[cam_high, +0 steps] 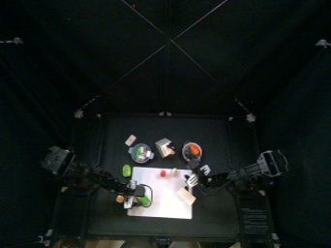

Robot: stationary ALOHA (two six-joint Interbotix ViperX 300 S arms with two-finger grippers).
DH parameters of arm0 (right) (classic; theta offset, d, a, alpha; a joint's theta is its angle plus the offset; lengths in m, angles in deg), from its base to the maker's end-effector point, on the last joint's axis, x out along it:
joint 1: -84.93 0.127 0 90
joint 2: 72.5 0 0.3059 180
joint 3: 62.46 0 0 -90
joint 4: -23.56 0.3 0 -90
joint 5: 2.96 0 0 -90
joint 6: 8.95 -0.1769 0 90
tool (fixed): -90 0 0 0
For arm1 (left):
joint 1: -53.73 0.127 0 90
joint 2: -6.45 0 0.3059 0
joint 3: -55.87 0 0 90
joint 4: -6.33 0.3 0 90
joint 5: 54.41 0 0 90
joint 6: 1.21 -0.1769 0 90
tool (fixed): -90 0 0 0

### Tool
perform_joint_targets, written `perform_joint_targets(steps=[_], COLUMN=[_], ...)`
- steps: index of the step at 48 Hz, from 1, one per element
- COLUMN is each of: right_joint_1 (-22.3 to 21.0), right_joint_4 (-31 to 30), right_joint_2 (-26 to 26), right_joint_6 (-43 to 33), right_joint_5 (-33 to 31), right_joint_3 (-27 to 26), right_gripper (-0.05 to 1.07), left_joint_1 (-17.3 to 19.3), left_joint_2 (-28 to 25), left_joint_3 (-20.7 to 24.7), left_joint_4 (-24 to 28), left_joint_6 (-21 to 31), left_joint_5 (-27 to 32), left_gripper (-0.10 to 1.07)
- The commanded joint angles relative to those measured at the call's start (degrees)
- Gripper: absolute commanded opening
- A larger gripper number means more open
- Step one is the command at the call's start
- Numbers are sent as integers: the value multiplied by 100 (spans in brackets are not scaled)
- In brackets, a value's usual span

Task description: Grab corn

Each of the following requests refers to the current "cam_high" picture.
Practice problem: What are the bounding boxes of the green husked toy corn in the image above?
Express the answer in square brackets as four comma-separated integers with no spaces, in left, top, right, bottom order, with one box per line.
[135,194,151,207]

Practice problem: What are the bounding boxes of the white cutting board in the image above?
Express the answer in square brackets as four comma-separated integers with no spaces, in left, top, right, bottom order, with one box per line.
[126,166,193,220]

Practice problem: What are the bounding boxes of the green toy vegetable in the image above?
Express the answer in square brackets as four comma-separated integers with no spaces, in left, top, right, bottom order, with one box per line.
[121,164,133,178]

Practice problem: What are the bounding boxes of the grey white toy appliance box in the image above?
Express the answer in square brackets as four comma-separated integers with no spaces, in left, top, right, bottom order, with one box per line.
[153,138,177,159]

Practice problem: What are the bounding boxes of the beige wooden block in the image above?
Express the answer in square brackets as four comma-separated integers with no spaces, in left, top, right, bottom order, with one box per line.
[176,187,197,205]

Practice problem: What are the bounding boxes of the small beige toy block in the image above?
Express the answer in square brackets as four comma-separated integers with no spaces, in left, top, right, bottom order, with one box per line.
[123,134,138,147]

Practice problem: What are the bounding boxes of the white printed label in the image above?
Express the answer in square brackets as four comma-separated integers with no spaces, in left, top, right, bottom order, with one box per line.
[241,207,269,236]

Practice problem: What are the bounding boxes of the white toy pot grey handles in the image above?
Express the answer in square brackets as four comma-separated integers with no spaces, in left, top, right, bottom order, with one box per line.
[181,141,204,163]

